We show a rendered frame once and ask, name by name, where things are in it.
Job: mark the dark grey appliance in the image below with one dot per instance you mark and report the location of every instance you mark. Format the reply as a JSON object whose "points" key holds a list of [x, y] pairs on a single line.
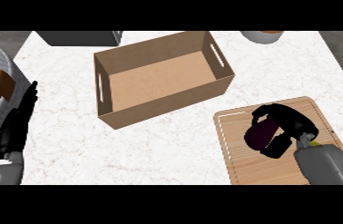
{"points": [[83, 37]]}

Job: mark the pale wooden cutting board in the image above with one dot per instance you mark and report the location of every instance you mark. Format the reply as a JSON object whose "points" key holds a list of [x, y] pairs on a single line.
{"points": [[255, 161]]}

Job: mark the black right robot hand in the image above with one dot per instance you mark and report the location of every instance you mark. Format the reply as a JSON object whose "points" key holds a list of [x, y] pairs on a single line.
{"points": [[293, 118]]}

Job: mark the grey round pot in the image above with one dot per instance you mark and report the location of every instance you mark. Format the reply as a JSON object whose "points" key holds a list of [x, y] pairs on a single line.
{"points": [[262, 36]]}

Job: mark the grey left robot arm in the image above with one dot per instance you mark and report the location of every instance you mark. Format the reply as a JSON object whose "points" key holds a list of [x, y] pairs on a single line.
{"points": [[9, 168]]}

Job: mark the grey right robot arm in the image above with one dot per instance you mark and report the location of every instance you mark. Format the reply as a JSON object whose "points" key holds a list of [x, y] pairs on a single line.
{"points": [[321, 164]]}

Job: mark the dark purple eggplant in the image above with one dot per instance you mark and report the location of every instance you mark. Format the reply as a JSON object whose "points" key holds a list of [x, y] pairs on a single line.
{"points": [[261, 134]]}

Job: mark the brown cardboard box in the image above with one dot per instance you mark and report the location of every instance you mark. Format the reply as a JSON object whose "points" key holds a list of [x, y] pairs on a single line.
{"points": [[156, 79]]}

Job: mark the grey and brown curved object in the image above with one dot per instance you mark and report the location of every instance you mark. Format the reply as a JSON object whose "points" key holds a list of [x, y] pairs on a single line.
{"points": [[8, 82]]}

